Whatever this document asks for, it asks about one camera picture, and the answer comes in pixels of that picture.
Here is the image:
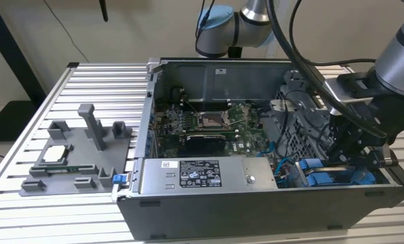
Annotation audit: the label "thin black camera cable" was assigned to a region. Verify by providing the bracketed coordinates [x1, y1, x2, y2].
[291, 0, 378, 67]

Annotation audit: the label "black hanging antenna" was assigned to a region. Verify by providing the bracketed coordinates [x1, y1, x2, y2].
[99, 0, 110, 23]

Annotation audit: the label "black graphics card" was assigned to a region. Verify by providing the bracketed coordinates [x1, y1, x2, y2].
[161, 131, 240, 157]

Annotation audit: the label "hard disk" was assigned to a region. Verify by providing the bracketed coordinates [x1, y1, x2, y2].
[297, 157, 358, 176]
[307, 172, 378, 187]

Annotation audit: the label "thin black wall wire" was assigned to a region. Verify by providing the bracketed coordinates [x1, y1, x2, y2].
[43, 0, 89, 63]

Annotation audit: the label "CPU socket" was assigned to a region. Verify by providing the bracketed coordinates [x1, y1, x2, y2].
[194, 110, 232, 131]

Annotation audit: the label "black upright post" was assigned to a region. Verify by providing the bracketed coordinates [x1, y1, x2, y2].
[0, 0, 49, 103]

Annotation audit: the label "socket cover metal frame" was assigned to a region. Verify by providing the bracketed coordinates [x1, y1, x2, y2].
[231, 105, 255, 125]

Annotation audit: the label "silver power supply unit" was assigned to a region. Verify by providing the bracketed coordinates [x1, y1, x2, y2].
[140, 157, 280, 193]

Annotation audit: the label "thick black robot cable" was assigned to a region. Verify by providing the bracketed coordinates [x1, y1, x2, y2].
[267, 0, 390, 147]

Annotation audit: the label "silver CPU chip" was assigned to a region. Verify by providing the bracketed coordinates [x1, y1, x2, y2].
[43, 145, 70, 164]

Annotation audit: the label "thin locking lever wire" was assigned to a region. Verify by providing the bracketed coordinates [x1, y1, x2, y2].
[184, 99, 201, 114]

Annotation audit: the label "grey metal disk bay cage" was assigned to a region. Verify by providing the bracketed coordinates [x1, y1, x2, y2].
[268, 69, 334, 160]

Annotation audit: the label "black disk wire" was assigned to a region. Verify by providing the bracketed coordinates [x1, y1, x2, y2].
[275, 91, 303, 164]

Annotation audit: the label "black flat stand base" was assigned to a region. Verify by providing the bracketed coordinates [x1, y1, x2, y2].
[0, 100, 38, 142]

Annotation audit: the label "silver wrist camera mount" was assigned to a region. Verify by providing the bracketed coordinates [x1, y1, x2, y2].
[323, 72, 376, 105]

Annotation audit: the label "green RAM stick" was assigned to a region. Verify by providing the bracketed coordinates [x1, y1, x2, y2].
[35, 164, 99, 174]

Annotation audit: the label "black RAM slots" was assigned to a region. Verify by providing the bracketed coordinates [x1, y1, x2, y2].
[184, 98, 232, 112]

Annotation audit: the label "dark grey PC case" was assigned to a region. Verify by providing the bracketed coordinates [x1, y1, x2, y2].
[111, 57, 404, 241]

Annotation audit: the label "green motherboard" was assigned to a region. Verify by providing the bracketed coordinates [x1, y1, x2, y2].
[154, 101, 275, 159]

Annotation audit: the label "blue disk wire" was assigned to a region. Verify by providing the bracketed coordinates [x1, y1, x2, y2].
[261, 142, 293, 184]

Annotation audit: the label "blue case latch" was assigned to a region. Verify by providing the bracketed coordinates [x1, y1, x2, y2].
[113, 173, 129, 186]

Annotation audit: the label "grey parts rack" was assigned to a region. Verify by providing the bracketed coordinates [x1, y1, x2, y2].
[20, 103, 133, 198]

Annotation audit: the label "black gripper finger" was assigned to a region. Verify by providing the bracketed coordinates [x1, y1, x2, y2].
[325, 111, 370, 168]
[360, 145, 400, 169]

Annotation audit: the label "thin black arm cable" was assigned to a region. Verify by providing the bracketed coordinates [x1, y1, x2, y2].
[196, 0, 217, 48]

